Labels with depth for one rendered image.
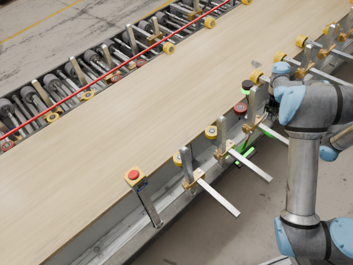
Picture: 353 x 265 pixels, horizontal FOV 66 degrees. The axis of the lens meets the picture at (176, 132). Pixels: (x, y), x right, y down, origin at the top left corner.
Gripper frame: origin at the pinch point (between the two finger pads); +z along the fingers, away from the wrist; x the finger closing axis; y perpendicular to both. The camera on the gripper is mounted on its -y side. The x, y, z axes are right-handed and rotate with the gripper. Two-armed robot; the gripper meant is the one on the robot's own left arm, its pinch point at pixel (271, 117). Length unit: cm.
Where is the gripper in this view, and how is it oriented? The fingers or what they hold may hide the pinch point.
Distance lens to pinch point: 156.6
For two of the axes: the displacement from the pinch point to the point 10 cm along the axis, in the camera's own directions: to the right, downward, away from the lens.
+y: -4.7, 7.0, -5.4
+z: 1.2, 6.5, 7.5
